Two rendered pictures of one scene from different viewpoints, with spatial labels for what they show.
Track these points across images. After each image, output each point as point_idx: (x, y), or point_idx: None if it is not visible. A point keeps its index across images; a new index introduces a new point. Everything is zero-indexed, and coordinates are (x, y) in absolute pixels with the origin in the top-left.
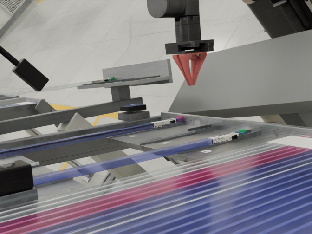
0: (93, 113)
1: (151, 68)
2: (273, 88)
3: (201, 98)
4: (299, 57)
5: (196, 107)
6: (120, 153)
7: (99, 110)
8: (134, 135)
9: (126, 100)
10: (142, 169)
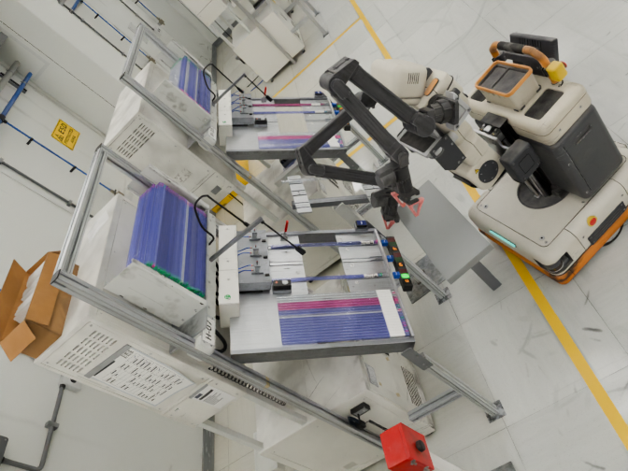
0: (351, 203)
1: None
2: (430, 241)
3: (409, 216)
4: (449, 233)
5: (405, 220)
6: None
7: (355, 202)
8: (349, 248)
9: None
10: None
